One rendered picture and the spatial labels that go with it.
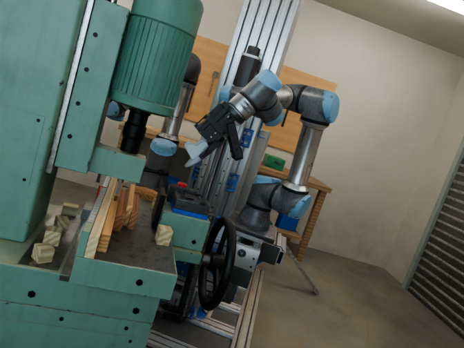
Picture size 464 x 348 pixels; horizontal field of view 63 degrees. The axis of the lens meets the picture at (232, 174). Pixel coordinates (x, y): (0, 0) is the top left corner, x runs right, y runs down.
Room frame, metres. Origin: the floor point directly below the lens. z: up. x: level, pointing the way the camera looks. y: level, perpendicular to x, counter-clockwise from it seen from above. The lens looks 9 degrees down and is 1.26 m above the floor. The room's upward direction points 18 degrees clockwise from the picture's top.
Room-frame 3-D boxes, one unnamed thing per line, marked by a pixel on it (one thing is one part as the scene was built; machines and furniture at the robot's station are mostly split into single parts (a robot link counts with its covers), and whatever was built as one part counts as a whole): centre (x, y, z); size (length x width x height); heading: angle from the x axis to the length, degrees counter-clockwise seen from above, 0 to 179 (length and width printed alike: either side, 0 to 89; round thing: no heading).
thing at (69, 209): (1.14, 0.45, 0.82); 0.04 x 0.03 x 0.03; 112
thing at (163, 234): (0.91, 0.12, 0.92); 0.04 x 0.03 x 0.04; 23
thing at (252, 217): (1.65, -0.16, 0.87); 0.15 x 0.15 x 0.10
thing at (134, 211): (1.00, 0.23, 0.92); 0.17 x 0.02 x 0.05; 16
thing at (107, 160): (1.02, 0.31, 1.03); 0.14 x 0.07 x 0.09; 106
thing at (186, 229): (1.05, 0.10, 0.91); 0.15 x 0.14 x 0.09; 16
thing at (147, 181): (1.70, 0.33, 0.87); 0.15 x 0.15 x 0.10
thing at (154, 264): (1.03, 0.18, 0.87); 0.61 x 0.30 x 0.06; 16
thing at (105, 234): (1.05, 0.30, 0.92); 0.62 x 0.02 x 0.04; 16
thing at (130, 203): (1.04, 0.25, 0.93); 0.22 x 0.01 x 0.06; 16
